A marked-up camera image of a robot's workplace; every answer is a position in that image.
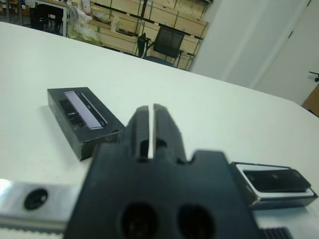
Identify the white frame wooden desk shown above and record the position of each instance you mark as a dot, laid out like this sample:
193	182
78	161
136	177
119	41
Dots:
65	22

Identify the white door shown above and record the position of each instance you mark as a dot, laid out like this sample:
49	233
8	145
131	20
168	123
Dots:
299	49

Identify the black computer tower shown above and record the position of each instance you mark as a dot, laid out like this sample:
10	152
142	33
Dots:
45	17

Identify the pink white tall carton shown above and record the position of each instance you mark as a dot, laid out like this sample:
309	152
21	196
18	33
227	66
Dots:
86	5

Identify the black box white insert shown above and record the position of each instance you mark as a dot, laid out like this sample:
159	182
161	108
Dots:
274	200

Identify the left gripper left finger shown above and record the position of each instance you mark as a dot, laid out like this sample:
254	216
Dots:
139	129

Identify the white plastic container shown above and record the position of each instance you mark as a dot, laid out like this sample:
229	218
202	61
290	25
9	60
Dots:
115	23

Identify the yellow green plastic bag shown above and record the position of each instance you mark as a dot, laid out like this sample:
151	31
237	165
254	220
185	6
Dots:
84	37

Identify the black chair caster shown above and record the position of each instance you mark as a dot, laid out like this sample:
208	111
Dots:
316	74

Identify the white plastic bag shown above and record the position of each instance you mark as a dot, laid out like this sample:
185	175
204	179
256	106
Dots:
82	17

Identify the black mesh office chair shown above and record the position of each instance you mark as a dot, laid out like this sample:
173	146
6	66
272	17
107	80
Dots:
169	42

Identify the black printed box lid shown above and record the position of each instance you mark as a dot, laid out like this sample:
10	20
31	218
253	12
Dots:
64	119

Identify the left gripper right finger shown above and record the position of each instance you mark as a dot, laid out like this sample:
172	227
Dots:
167	132

